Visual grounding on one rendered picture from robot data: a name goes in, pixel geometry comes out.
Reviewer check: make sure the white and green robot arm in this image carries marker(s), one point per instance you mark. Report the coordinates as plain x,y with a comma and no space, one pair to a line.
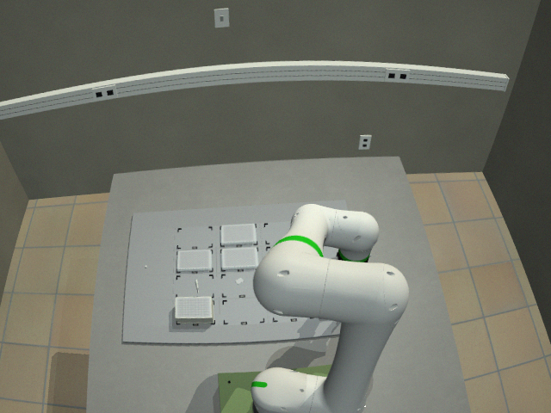
367,298

